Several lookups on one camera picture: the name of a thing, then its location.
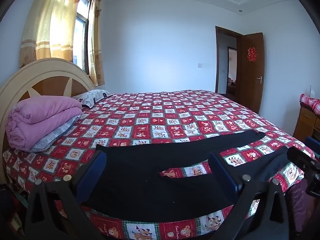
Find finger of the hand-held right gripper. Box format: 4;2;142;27
287;146;316;172
305;136;320;159

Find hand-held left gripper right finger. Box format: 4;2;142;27
209;151;297;240

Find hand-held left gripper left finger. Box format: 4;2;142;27
25;151;108;240

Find black pants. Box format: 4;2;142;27
85;131;294;223

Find wooden cabinet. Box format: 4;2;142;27
292;105;320;143

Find maroon cloth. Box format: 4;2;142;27
285;180;312;233

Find red checkered cloth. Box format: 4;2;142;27
299;94;320;114

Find grey patterned pillow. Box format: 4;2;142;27
29;115;82;153

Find white patterned pillow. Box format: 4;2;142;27
72;89;113;108

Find folded pink quilt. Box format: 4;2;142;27
5;96;83;152

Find red checkered printed bed blanket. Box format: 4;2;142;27
2;90;316;240

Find brown wooden door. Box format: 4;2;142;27
237;32;265;114

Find red paper door decoration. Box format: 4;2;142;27
247;46;258;62

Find cream wooden headboard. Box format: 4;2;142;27
0;57;100;185

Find window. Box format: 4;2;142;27
72;0;92;75

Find wide yellow curtain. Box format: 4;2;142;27
19;0;85;69

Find brown door frame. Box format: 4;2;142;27
215;26;243;97

